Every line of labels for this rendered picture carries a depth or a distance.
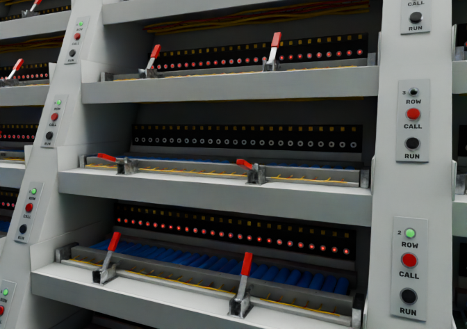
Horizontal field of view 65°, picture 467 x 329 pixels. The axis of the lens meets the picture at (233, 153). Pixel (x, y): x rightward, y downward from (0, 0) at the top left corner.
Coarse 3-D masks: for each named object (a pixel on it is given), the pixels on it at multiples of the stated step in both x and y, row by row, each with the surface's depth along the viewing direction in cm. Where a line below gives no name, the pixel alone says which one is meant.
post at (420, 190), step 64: (384, 0) 57; (448, 0) 54; (384, 64) 55; (448, 64) 51; (384, 128) 52; (448, 128) 49; (384, 192) 50; (448, 192) 47; (384, 256) 47; (448, 256) 45; (384, 320) 45; (448, 320) 43
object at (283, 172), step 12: (144, 168) 70; (156, 168) 71; (168, 168) 70; (180, 168) 69; (192, 168) 68; (204, 168) 67; (216, 168) 66; (228, 168) 65; (240, 168) 64; (276, 168) 61; (288, 168) 60; (300, 168) 60; (312, 168) 59; (324, 168) 59; (312, 180) 57; (324, 180) 58; (336, 180) 57; (348, 180) 57
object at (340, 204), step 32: (64, 160) 76; (352, 160) 69; (64, 192) 74; (96, 192) 71; (128, 192) 67; (160, 192) 65; (192, 192) 62; (224, 192) 59; (256, 192) 57; (288, 192) 55; (320, 192) 53; (352, 192) 52; (352, 224) 52
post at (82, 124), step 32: (96, 0) 85; (96, 32) 83; (128, 32) 93; (64, 64) 83; (128, 64) 93; (64, 128) 77; (96, 128) 84; (128, 128) 94; (32, 160) 78; (64, 224) 77; (32, 320) 70
